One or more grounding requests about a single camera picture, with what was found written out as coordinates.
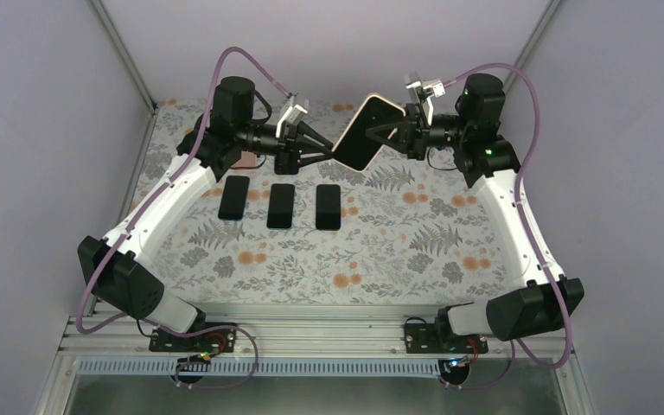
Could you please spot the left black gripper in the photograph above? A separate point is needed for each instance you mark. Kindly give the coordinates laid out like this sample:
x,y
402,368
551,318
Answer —
x,y
290,137

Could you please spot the aluminium rail frame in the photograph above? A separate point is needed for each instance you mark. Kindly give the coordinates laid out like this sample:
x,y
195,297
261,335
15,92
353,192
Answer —
x,y
302,360

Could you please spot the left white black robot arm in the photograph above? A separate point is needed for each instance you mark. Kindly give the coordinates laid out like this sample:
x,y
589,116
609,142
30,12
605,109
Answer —
x,y
118,267

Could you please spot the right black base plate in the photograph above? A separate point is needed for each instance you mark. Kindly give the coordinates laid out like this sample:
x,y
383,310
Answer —
x,y
421,337

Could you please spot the dark blue phone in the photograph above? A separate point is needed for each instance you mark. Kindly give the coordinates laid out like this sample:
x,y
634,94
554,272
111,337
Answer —
x,y
328,207

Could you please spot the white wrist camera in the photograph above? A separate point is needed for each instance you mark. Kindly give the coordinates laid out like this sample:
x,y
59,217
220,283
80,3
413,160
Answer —
x,y
422,92
291,114

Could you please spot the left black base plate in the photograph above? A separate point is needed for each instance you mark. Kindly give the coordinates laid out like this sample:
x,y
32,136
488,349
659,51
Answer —
x,y
191,339

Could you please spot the floral patterned table mat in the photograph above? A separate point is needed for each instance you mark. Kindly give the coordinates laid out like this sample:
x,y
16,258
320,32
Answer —
x,y
411,233

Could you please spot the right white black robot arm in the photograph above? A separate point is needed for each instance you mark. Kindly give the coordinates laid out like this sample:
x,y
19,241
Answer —
x,y
540,298

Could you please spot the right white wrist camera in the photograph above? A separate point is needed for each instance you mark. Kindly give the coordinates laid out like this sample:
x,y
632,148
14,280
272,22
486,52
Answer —
x,y
422,92

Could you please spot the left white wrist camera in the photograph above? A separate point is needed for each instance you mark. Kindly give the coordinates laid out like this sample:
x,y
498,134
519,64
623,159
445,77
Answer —
x,y
291,114

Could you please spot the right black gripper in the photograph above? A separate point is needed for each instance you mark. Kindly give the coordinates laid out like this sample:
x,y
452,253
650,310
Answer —
x,y
401,139

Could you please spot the teal phone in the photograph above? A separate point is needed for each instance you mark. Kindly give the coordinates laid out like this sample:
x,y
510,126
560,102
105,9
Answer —
x,y
281,206

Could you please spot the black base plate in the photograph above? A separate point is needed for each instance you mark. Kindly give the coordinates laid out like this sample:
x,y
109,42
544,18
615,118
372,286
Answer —
x,y
191,339
421,337

